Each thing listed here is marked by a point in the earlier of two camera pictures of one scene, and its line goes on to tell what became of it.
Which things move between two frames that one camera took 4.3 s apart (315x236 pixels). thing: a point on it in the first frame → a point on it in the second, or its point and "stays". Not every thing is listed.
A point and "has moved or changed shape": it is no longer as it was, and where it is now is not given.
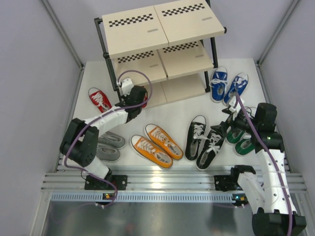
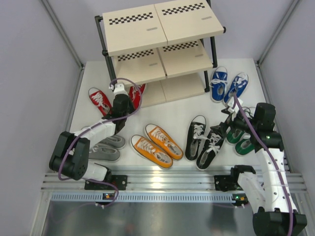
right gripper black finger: (221, 128) stays
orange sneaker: (151, 151) stays
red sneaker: (145, 99) has moved or changed shape
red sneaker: (99, 98) stays
